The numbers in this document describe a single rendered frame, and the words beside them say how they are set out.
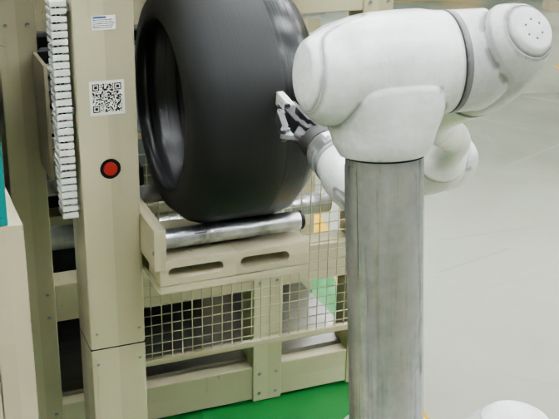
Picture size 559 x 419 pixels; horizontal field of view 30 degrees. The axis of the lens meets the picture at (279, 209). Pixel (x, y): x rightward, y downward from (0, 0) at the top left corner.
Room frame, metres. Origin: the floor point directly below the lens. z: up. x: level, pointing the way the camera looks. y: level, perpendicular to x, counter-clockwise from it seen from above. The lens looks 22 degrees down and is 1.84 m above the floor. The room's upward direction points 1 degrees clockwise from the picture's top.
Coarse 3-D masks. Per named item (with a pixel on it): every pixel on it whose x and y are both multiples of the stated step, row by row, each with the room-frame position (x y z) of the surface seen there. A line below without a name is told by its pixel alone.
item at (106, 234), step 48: (96, 0) 2.12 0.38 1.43; (96, 48) 2.12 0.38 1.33; (96, 144) 2.12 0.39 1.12; (96, 192) 2.12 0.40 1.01; (96, 240) 2.11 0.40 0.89; (96, 288) 2.11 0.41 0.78; (96, 336) 2.11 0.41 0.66; (144, 336) 2.15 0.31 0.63; (96, 384) 2.11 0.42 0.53; (144, 384) 2.15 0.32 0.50
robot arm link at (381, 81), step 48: (336, 48) 1.21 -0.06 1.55; (384, 48) 1.21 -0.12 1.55; (432, 48) 1.23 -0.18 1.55; (336, 96) 1.19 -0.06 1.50; (384, 96) 1.19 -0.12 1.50; (432, 96) 1.21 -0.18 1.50; (336, 144) 1.23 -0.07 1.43; (384, 144) 1.19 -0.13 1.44; (432, 144) 1.23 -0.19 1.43; (384, 192) 1.20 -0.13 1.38; (384, 240) 1.19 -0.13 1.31; (384, 288) 1.18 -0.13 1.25; (384, 336) 1.18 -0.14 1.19; (384, 384) 1.17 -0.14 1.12
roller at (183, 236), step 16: (208, 224) 2.15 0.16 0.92; (224, 224) 2.16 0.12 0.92; (240, 224) 2.17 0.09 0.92; (256, 224) 2.18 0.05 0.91; (272, 224) 2.19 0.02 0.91; (288, 224) 2.21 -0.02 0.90; (304, 224) 2.23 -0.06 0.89; (176, 240) 2.10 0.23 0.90; (192, 240) 2.12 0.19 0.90; (208, 240) 2.14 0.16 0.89; (224, 240) 2.16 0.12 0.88
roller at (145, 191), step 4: (152, 184) 2.40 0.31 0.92; (140, 188) 2.37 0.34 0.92; (144, 188) 2.38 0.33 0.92; (148, 188) 2.38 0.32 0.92; (152, 188) 2.38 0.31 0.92; (140, 192) 2.36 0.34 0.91; (144, 192) 2.37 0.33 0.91; (148, 192) 2.37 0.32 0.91; (152, 192) 2.37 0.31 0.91; (156, 192) 2.38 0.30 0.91; (140, 196) 2.36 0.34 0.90; (144, 196) 2.36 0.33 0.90; (148, 196) 2.37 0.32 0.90; (152, 196) 2.37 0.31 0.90; (156, 196) 2.38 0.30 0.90; (160, 196) 2.38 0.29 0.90; (144, 200) 2.37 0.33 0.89; (148, 200) 2.37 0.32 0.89; (152, 200) 2.38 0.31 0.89; (156, 200) 2.38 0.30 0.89; (160, 200) 2.39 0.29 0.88
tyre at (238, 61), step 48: (192, 0) 2.18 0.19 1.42; (240, 0) 2.20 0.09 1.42; (288, 0) 2.25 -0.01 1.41; (144, 48) 2.43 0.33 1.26; (192, 48) 2.10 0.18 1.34; (240, 48) 2.10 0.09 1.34; (288, 48) 2.13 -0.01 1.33; (144, 96) 2.44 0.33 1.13; (192, 96) 2.06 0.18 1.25; (240, 96) 2.05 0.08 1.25; (144, 144) 2.40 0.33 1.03; (192, 144) 2.06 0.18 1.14; (240, 144) 2.04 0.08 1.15; (288, 144) 2.08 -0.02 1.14; (192, 192) 2.08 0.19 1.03; (240, 192) 2.08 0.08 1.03; (288, 192) 2.13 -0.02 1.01
